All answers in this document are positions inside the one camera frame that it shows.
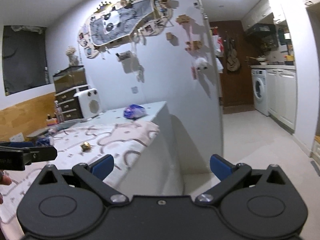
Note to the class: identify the brown wooden door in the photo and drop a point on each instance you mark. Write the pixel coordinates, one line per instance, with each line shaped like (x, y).
(236, 79)

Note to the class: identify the white washing machine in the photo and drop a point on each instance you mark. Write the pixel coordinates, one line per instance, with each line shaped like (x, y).
(260, 96)

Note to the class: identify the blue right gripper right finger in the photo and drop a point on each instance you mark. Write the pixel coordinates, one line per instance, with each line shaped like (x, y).
(221, 167)

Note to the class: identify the white plush sheep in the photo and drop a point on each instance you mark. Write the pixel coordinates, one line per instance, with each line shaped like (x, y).
(201, 63)

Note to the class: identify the dark drawer cabinet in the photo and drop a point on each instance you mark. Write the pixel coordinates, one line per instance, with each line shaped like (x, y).
(69, 103)

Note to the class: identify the pink patterned table cloth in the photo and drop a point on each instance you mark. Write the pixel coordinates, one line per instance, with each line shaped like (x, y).
(130, 144)

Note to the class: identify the gold foil wrapper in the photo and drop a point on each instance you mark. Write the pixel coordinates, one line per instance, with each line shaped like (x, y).
(85, 146)

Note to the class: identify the water bottle red label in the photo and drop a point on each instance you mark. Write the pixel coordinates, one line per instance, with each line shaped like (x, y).
(58, 111)

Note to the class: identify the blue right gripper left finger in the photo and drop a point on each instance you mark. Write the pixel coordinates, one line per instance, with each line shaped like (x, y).
(102, 167)

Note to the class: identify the crushed blue drink can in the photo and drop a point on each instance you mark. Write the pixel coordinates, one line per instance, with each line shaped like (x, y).
(44, 141)

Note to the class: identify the brown hanging bag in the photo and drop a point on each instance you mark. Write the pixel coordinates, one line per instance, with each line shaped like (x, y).
(233, 63)

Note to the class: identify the white space heater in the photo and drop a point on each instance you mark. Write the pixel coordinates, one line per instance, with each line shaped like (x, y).
(89, 102)

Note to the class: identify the wall photo collage board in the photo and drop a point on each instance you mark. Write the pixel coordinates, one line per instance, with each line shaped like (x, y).
(114, 24)

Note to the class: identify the person's left hand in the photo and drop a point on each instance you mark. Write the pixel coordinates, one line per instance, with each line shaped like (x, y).
(4, 179)

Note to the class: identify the white kitchen cabinets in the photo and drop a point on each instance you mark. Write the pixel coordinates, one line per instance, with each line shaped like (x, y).
(282, 95)

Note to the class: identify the glass fish tank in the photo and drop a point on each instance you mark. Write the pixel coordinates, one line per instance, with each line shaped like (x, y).
(70, 77)

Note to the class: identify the purple snack bag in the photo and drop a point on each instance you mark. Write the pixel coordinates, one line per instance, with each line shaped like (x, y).
(133, 112)

